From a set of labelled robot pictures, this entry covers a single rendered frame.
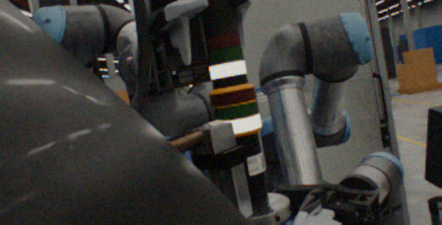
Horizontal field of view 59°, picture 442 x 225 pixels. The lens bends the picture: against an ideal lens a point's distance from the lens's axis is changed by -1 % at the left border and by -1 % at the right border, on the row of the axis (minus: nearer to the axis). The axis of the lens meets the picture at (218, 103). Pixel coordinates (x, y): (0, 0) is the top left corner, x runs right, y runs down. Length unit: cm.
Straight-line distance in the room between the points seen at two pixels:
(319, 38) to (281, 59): 9
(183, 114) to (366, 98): 209
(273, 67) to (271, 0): 159
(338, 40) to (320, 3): 169
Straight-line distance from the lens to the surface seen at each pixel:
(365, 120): 262
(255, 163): 36
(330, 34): 84
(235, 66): 36
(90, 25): 90
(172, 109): 61
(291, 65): 82
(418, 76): 1288
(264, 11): 236
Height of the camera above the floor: 140
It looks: 3 degrees down
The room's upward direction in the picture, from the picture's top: 11 degrees counter-clockwise
